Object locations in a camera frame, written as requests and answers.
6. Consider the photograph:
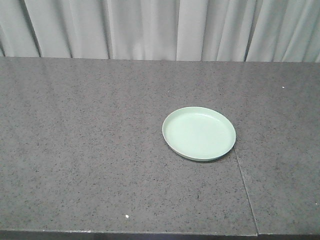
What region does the mint green round plate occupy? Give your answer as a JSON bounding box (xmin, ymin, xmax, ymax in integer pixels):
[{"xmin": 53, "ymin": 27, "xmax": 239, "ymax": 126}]
[{"xmin": 162, "ymin": 106, "xmax": 237, "ymax": 162}]

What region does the white pleated curtain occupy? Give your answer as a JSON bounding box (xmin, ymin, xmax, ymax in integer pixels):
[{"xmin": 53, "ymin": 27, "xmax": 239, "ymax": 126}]
[{"xmin": 0, "ymin": 0, "xmax": 320, "ymax": 63}]

